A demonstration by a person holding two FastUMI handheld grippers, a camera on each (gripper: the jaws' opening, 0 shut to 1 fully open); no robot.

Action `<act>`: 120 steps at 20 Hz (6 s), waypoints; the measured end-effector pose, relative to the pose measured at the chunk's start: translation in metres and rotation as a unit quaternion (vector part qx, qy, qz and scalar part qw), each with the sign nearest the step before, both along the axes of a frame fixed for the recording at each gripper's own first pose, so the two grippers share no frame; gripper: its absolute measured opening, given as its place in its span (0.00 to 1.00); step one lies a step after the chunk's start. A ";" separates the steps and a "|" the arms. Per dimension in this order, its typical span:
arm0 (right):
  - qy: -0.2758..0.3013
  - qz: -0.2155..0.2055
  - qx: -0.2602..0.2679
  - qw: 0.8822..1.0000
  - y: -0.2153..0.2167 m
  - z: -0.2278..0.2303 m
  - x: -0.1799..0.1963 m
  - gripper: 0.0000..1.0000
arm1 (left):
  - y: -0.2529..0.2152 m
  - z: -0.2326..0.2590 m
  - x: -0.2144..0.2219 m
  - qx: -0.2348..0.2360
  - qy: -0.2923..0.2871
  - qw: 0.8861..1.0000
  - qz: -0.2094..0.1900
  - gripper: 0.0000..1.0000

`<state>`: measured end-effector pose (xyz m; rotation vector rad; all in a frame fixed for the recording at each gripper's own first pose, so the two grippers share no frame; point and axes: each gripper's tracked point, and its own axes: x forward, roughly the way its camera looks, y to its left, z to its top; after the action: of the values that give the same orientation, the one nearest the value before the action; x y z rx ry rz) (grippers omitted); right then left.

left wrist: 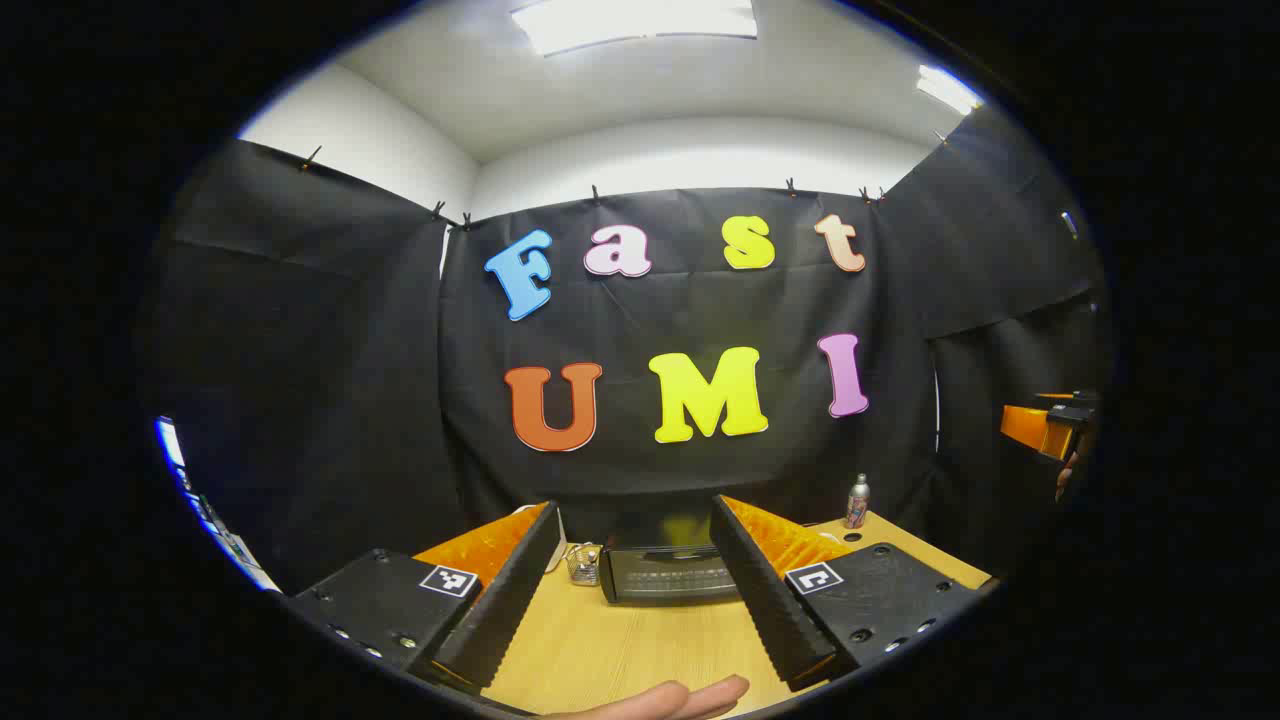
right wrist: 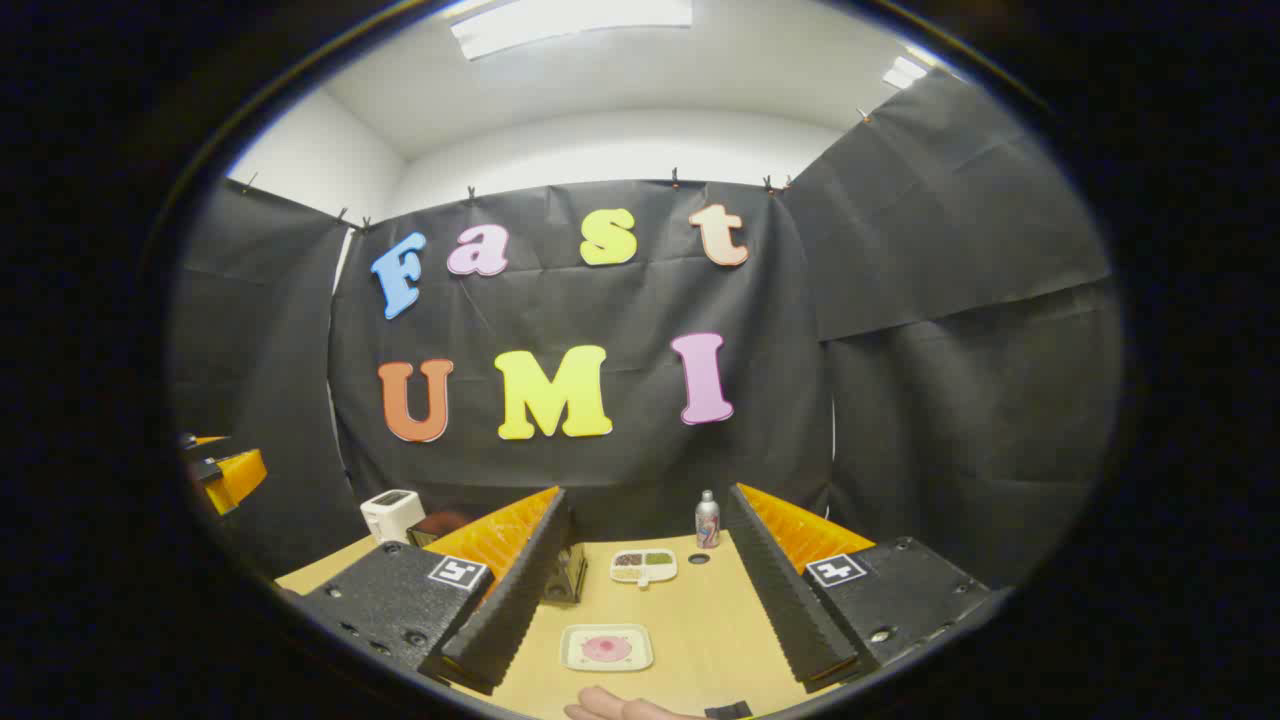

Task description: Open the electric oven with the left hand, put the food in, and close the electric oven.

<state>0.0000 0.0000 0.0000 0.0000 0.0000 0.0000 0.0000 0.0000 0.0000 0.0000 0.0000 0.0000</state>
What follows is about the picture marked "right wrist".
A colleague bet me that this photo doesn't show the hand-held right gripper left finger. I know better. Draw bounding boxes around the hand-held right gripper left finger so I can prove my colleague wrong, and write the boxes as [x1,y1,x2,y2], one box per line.
[295,486,577,696]

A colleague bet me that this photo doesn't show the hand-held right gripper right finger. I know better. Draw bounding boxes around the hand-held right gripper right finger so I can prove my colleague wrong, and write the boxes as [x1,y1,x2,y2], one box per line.
[725,483,993,694]

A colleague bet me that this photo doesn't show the pink food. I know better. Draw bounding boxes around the pink food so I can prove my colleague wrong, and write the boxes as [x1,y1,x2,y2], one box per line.
[559,623,655,673]

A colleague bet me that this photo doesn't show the white divided dish with snacks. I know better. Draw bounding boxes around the white divided dish with snacks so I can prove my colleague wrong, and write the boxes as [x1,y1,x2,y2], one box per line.
[610,548,679,587]

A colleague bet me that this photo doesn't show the white toaster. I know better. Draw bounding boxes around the white toaster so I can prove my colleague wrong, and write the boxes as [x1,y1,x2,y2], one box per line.
[361,489,427,545]

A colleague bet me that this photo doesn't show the black backdrop cloth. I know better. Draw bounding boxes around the black backdrop cloth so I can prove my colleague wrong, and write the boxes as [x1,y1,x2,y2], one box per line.
[168,68,1126,591]

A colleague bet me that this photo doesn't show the small ceiling light panel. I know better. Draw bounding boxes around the small ceiling light panel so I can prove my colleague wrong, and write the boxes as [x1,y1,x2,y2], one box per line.
[881,55,932,92]

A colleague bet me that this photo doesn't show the long ceiling light panel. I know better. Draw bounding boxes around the long ceiling light panel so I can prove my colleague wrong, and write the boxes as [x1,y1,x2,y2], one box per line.
[449,0,694,62]

